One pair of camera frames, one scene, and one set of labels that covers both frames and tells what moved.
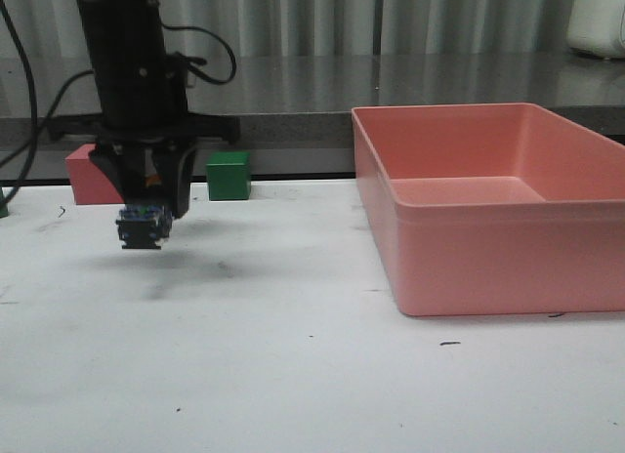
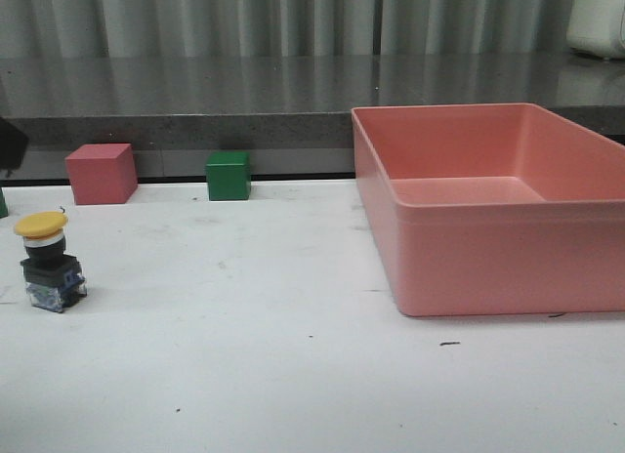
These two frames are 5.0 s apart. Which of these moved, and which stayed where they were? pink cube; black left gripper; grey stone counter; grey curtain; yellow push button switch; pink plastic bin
Moved: yellow push button switch; black left gripper
Stayed: pink cube; pink plastic bin; grey curtain; grey stone counter
